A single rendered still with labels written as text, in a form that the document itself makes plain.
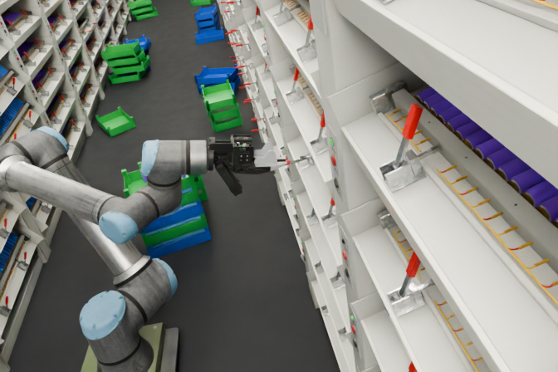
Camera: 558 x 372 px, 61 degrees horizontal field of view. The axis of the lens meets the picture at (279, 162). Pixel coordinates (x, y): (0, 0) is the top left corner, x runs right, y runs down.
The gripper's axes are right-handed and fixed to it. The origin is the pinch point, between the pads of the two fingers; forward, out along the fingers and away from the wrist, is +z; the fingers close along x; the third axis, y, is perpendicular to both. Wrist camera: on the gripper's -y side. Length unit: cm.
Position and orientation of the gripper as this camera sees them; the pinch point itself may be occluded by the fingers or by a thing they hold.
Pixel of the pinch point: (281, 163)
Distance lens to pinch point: 131.2
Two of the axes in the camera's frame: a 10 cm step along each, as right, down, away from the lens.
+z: 9.8, -0.1, 2.0
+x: -1.8, -5.0, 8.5
